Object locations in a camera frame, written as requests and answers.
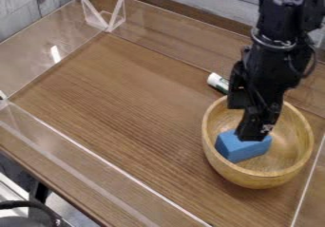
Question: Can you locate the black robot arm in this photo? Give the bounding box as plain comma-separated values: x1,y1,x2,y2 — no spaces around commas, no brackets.
227,0,325,141

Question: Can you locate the black cable lower left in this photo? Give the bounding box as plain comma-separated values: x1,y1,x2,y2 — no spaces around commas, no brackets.
0,199,61,227

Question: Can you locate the clear acrylic corner bracket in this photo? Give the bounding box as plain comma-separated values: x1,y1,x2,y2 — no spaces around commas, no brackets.
80,0,125,33

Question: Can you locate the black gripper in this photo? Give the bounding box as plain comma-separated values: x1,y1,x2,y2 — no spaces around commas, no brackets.
227,29,314,142

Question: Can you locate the white green glue stick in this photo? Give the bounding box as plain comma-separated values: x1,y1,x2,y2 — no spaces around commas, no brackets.
207,73,228,94

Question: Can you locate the brown wooden bowl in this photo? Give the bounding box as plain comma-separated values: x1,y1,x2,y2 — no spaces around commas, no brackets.
200,96,314,189

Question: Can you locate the clear acrylic front barrier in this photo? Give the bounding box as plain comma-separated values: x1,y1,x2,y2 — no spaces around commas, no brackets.
0,100,211,227

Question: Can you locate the blue foam block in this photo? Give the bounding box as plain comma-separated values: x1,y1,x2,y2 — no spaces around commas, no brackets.
214,130,271,163

